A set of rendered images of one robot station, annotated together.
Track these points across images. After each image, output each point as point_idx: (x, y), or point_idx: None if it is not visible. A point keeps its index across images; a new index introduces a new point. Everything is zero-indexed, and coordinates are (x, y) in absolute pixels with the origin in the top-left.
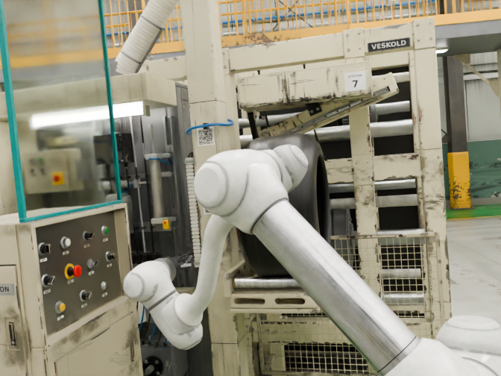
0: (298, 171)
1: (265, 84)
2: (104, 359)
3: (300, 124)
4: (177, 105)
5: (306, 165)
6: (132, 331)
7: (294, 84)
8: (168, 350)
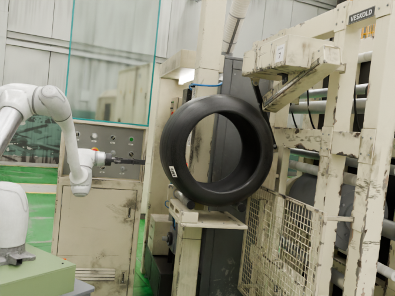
0: (41, 98)
1: (250, 57)
2: (100, 202)
3: (277, 91)
4: (223, 72)
5: (46, 96)
6: (132, 201)
7: (259, 57)
8: (174, 231)
